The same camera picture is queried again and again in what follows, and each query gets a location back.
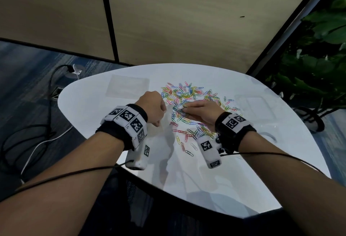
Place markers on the person's right hand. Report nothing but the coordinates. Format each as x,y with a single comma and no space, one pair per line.
206,111

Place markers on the person's left hand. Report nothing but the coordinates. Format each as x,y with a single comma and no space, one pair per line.
152,106

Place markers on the pile of coloured paper clips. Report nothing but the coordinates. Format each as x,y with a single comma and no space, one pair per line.
183,92

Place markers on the person's right forearm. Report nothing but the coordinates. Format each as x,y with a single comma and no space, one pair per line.
292,190

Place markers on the person's left forearm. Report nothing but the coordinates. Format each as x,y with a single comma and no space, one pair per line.
59,195

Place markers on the left marker wristband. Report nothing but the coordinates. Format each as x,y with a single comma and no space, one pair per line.
127,125

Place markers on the marker wristband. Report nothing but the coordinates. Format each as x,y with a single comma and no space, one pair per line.
127,125
235,130

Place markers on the right marker wristband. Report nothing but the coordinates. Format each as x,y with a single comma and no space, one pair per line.
235,130

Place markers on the clear plastic box lid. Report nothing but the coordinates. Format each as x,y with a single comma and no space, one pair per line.
259,107

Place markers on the clear plastic box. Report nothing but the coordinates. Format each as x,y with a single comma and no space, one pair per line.
270,129

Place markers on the floor power socket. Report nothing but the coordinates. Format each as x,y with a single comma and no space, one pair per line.
75,71

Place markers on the metal floor outlet box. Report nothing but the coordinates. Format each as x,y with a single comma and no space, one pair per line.
57,94

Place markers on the black plant stand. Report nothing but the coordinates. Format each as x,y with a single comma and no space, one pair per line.
316,121

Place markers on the green leafy plant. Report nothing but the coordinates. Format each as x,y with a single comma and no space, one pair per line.
316,65

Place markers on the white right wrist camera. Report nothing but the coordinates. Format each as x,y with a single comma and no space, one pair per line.
208,152

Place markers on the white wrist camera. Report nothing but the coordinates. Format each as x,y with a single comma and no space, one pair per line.
208,152
138,158

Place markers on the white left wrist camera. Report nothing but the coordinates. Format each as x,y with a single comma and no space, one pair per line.
138,158

